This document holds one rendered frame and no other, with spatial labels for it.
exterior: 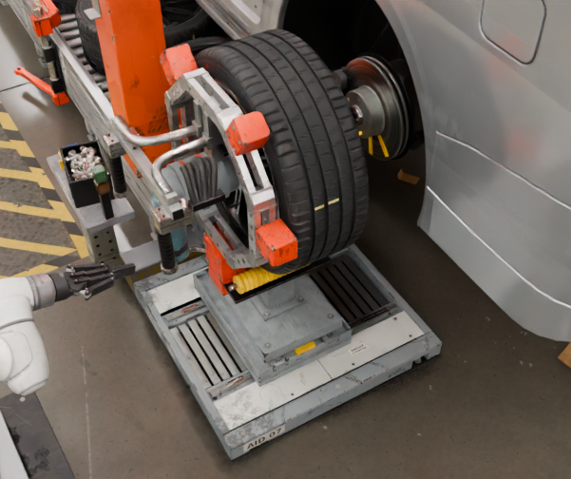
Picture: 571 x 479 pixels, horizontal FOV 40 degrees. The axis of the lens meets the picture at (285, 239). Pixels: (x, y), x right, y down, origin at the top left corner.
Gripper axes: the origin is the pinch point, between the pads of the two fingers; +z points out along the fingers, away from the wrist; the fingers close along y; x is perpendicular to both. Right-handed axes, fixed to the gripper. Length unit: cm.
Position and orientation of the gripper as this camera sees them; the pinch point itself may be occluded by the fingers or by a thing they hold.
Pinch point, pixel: (122, 271)
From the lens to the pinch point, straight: 215.9
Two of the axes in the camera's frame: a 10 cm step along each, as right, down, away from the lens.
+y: -5.7, -5.9, 5.8
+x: -2.2, 7.9, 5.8
